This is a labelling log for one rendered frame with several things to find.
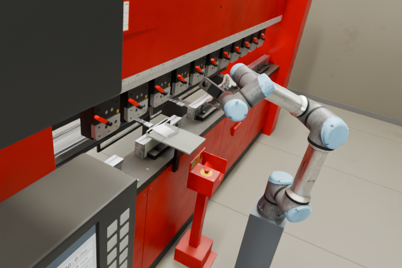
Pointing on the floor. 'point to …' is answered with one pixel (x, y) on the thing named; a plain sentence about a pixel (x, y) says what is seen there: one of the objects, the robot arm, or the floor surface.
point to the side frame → (285, 34)
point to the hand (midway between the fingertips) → (215, 87)
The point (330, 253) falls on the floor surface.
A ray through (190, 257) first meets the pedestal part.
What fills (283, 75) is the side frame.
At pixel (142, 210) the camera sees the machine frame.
